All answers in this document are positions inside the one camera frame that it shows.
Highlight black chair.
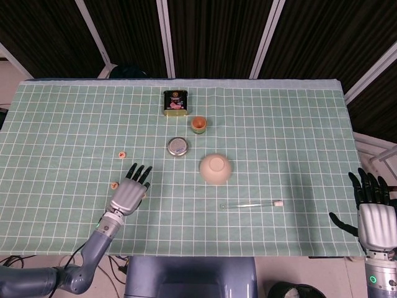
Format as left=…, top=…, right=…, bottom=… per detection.
left=109, top=64, right=149, bottom=79

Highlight small orange jar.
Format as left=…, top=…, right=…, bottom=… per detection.
left=190, top=115, right=208, bottom=135

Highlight black luncheon meat tin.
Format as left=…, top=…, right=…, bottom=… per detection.
left=163, top=89, right=189, bottom=118

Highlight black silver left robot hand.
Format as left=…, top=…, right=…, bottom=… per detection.
left=109, top=163, right=154, bottom=217

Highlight black waste bin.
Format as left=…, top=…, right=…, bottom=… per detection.
left=268, top=281, right=326, bottom=298

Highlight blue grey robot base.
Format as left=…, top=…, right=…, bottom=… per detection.
left=124, top=256, right=258, bottom=298

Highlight white partition frame bar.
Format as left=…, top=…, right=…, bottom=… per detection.
left=249, top=0, right=286, bottom=79
left=74, top=0, right=112, bottom=78
left=0, top=42, right=33, bottom=80
left=156, top=0, right=176, bottom=78
left=344, top=40, right=397, bottom=104

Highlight white metal frame rack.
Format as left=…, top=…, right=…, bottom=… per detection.
left=353, top=132, right=397, bottom=179

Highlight glass test tube white stopper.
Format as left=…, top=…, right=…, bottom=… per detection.
left=220, top=200, right=285, bottom=210

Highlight round metal tin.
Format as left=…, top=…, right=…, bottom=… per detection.
left=166, top=137, right=190, bottom=158

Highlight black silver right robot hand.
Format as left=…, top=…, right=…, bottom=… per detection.
left=329, top=167, right=397, bottom=252

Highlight beige upturned bowl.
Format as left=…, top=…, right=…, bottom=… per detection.
left=198, top=153, right=233, bottom=186

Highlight green checked tablecloth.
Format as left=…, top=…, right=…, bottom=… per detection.
left=0, top=78, right=365, bottom=258

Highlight black floor cables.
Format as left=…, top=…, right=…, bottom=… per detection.
left=0, top=255, right=35, bottom=268

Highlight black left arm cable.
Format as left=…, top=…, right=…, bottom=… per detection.
left=63, top=241, right=90, bottom=271

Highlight black cable bundle with plug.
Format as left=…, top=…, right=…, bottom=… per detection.
left=107, top=256, right=130, bottom=283

